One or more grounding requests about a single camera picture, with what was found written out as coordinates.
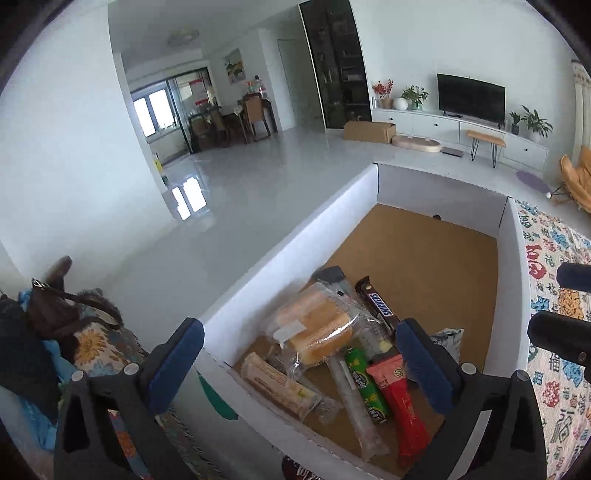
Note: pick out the flat grey floor scale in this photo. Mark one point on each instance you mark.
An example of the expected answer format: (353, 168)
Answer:
(451, 151)

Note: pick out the printed woven blanket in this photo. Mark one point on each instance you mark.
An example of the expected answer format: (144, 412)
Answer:
(558, 415)

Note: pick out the white TV cabinet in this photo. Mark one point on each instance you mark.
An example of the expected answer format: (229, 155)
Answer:
(425, 124)

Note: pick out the wall painting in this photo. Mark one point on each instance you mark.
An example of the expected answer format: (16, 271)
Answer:
(234, 67)

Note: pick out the green snack bar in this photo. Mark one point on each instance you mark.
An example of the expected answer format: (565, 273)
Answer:
(364, 387)

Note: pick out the silver snack packet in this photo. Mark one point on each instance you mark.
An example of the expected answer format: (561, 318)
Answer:
(450, 339)

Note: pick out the wooden bench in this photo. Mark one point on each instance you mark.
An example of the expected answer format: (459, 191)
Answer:
(485, 137)

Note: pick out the clear long snack packet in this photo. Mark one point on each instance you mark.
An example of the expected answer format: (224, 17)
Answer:
(355, 415)

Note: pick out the leafy plant in white pot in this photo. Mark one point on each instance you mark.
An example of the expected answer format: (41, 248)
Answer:
(535, 122)

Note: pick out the ceiling lamp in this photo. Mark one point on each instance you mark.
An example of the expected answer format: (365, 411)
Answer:
(183, 38)

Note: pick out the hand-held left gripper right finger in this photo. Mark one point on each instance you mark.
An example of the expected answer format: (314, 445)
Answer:
(425, 364)

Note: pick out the brown chocolate bar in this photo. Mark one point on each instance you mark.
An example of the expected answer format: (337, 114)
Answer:
(376, 300)

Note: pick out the yellow wafer packet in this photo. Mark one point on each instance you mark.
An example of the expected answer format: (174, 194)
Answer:
(277, 385)

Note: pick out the round cat bed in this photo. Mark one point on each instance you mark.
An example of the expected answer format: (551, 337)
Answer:
(415, 144)

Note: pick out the red flower vase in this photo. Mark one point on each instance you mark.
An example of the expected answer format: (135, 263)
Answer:
(383, 87)

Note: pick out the clear bread packet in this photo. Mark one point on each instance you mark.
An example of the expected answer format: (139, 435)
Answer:
(314, 323)

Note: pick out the brown cardboard box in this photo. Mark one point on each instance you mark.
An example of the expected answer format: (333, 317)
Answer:
(369, 131)

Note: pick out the purple rug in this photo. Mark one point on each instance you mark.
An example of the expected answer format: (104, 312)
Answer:
(531, 180)

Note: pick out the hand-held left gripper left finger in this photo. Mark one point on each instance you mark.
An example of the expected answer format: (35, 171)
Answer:
(178, 364)

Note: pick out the dark cloth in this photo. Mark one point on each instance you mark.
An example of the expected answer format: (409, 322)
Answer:
(18, 360)

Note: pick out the white cardboard box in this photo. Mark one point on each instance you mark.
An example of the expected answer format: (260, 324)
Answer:
(438, 258)

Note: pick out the dark glass cabinet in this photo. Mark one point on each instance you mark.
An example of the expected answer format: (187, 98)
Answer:
(332, 64)

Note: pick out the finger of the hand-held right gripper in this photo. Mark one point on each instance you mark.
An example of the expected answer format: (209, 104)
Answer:
(558, 334)
(575, 277)

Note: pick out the glass sliding door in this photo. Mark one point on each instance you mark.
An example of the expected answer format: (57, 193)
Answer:
(157, 110)

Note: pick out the wooden dining chair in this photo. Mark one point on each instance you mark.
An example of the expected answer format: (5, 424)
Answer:
(256, 115)
(217, 127)

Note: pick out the small plant in dark pot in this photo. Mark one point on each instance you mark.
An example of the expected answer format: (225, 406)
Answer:
(515, 127)

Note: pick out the brown leather bag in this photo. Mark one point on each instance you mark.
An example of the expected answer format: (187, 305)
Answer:
(51, 304)

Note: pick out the covered floor air conditioner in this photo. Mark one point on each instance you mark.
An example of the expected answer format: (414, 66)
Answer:
(582, 110)

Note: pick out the green potted plant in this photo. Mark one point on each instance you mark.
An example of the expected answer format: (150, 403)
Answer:
(415, 94)

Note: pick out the red snack packet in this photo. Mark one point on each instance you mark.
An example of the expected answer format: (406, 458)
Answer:
(406, 410)

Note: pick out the white round vase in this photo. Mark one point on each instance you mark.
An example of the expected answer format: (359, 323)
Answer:
(400, 104)

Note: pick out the orange lounge chair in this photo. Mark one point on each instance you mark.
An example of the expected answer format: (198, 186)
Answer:
(577, 175)

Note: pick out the black television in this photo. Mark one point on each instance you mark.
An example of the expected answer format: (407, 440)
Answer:
(471, 97)

